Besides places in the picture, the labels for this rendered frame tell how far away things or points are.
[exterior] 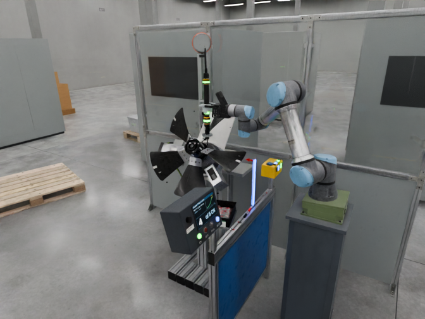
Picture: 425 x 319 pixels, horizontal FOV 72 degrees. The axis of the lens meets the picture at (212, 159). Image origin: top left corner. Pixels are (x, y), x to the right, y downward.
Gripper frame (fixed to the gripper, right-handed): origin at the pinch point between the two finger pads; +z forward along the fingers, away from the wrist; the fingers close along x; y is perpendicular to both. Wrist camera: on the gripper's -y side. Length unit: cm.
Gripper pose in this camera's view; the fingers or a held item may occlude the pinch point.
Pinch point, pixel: (203, 104)
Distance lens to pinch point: 195.9
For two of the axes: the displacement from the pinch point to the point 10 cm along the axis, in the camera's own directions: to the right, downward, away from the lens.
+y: 0.1, 9.3, 3.6
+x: 5.2, -3.1, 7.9
